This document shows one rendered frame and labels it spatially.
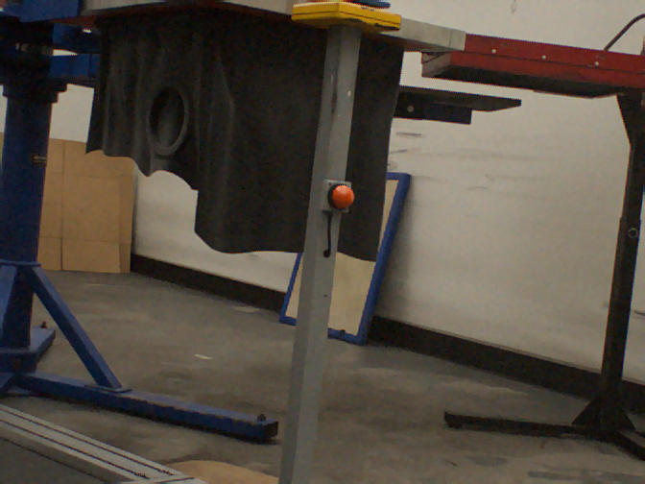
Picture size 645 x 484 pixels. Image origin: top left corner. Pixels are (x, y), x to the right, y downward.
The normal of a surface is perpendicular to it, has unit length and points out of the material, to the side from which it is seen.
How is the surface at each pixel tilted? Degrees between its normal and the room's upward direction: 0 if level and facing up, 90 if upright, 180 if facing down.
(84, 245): 72
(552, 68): 90
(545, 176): 90
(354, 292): 78
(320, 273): 90
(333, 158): 90
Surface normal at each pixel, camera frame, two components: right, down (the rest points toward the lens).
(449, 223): -0.81, -0.06
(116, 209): 0.59, -0.10
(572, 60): 0.13, 0.04
